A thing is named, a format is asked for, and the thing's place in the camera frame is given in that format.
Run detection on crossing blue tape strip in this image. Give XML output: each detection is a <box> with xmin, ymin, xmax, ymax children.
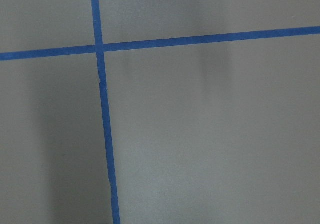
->
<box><xmin>0</xmin><ymin>26</ymin><xmax>320</xmax><ymax>61</ymax></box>

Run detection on long blue tape strip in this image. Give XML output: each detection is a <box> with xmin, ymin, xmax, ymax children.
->
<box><xmin>91</xmin><ymin>0</ymin><xmax>121</xmax><ymax>223</ymax></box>

